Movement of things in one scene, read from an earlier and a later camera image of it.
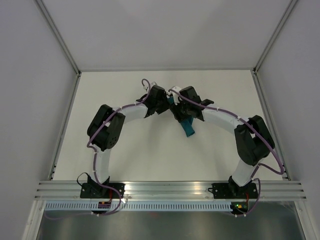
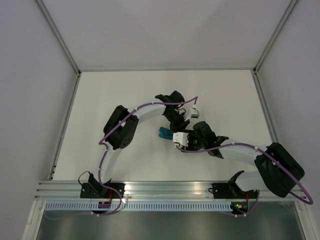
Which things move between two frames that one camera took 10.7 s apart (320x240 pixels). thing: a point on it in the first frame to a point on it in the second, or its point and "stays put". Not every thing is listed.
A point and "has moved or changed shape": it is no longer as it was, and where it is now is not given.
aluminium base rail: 55,190 stays put
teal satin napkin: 187,125 has moved or changed shape
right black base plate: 233,191 stays put
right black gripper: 178,115 to 189,147
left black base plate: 96,190 stays put
